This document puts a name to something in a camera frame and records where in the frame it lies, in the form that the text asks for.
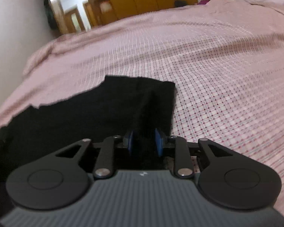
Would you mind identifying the black garment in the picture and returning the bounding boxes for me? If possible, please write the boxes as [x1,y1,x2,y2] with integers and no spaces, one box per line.
[0,75,175,217]

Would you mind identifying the dark clothes hanging on door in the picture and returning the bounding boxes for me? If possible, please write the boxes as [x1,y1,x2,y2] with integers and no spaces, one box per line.
[43,0,58,30]

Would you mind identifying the wooden door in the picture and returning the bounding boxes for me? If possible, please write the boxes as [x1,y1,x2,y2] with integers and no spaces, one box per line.
[65,7,85,33]

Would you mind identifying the black bag by wardrobe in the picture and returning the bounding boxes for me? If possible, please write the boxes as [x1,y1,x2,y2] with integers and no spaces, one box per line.
[174,0,187,8]

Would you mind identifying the white box on shelf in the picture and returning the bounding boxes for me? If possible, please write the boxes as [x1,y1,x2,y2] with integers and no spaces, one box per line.
[99,1,113,13]

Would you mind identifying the pink checkered bed cover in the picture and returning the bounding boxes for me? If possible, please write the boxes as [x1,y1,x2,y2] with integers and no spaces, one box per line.
[0,0,284,215]

